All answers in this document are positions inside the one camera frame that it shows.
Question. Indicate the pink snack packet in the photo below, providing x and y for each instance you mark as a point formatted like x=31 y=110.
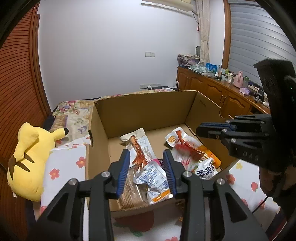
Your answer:
x=161 y=163

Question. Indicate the brown cracker bar pack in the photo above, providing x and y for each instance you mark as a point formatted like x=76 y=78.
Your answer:
x=132 y=196

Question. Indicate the yellow Pikachu plush toy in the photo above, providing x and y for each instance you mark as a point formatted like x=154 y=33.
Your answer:
x=26 y=166

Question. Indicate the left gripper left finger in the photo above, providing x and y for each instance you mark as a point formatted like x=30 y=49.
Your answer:
x=63 y=217

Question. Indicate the brown louvered wardrobe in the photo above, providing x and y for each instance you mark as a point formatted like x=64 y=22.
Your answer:
x=23 y=100

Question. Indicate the beige curtain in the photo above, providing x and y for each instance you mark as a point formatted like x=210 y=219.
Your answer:
x=203 y=11

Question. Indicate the folded clothes pile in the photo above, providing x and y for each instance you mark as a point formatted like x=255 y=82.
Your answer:
x=187 y=60

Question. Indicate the white wall switch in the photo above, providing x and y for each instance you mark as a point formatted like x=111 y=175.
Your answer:
x=150 y=54

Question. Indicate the brown cardboard box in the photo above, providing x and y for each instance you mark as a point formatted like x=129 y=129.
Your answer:
x=190 y=106

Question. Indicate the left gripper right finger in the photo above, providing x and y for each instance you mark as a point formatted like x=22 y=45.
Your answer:
x=213 y=211

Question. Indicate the grey window blind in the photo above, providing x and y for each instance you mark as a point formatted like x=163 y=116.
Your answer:
x=255 y=36

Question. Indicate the white chicken feet snack pack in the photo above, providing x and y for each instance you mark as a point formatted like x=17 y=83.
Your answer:
x=140 y=149

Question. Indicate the person's right hand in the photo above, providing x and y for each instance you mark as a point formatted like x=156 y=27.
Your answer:
x=272 y=183

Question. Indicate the orange chicken feet snack pack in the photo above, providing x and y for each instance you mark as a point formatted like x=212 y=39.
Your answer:
x=190 y=152

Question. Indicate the white floral strawberry bedsheet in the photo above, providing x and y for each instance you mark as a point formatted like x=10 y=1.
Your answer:
x=63 y=218

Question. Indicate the small black tripod gadget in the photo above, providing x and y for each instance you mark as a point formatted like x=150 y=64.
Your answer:
x=259 y=95

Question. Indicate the silver blue-print snack pouch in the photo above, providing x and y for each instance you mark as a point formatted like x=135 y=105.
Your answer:
x=154 y=176

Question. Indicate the white wall air conditioner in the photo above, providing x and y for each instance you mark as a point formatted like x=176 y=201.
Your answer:
x=178 y=4

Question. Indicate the white duck gizzard pouch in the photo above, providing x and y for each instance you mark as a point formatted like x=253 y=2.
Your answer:
x=205 y=169

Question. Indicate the wooden sideboard cabinet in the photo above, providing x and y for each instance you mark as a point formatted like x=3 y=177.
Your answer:
x=231 y=101

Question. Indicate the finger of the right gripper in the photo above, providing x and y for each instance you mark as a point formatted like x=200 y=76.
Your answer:
x=217 y=126
x=213 y=134

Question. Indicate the blue box on cabinet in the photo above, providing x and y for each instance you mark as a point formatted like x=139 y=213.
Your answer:
x=211 y=67

